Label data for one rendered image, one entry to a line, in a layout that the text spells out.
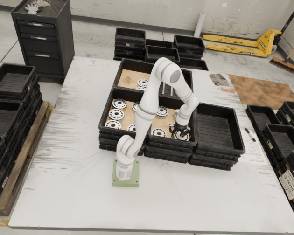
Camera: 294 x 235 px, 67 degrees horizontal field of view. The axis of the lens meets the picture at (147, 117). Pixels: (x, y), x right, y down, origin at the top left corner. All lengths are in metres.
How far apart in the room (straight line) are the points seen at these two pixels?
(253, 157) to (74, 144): 1.26
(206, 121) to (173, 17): 3.34
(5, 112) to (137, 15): 3.17
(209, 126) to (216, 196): 0.48
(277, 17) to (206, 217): 4.58
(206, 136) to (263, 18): 4.00
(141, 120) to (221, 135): 0.78
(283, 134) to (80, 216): 2.13
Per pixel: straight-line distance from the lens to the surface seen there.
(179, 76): 0.96
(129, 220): 1.31
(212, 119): 1.72
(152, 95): 0.99
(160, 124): 1.54
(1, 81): 2.53
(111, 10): 4.71
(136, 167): 1.41
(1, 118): 2.31
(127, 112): 1.58
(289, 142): 2.67
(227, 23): 5.06
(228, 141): 1.63
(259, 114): 2.98
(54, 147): 1.57
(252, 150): 1.86
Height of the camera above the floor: 1.93
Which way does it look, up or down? 45 degrees down
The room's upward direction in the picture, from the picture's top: 12 degrees clockwise
